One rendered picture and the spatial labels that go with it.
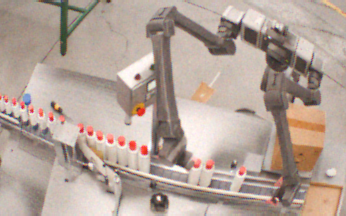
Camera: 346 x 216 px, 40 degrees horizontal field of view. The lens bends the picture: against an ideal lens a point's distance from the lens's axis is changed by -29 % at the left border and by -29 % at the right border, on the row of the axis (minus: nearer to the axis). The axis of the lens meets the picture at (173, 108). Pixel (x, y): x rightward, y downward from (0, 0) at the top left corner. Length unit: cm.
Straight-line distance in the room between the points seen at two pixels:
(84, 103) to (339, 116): 216
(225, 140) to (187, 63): 138
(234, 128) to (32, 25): 234
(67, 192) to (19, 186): 35
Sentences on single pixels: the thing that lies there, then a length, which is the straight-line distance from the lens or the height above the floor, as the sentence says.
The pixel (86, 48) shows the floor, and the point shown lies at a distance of 449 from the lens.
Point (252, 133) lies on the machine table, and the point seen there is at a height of 83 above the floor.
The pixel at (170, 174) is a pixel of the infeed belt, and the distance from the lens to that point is 291.
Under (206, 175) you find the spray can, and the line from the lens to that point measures 277.
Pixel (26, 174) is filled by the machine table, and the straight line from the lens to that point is 298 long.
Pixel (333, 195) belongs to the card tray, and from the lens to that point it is 307.
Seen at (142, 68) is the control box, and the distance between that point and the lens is 247.
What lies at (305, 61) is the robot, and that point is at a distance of 263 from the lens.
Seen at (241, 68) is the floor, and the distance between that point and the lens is 442.
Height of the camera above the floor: 343
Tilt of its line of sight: 55 degrees down
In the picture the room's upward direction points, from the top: 6 degrees clockwise
